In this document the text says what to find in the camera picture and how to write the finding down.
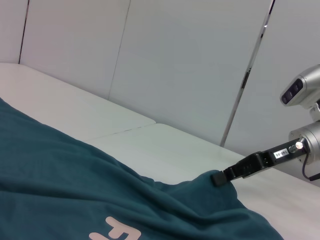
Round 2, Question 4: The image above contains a right arm dark cable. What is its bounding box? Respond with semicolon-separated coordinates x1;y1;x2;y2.
294;141;320;181

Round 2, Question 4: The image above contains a silver partition post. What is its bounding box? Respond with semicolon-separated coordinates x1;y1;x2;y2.
219;0;276;149

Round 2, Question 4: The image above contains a teal blue printed t-shirt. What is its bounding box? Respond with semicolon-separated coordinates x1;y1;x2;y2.
0;96;285;240

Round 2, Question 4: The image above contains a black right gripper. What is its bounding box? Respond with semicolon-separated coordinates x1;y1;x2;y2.
212;137;308;187

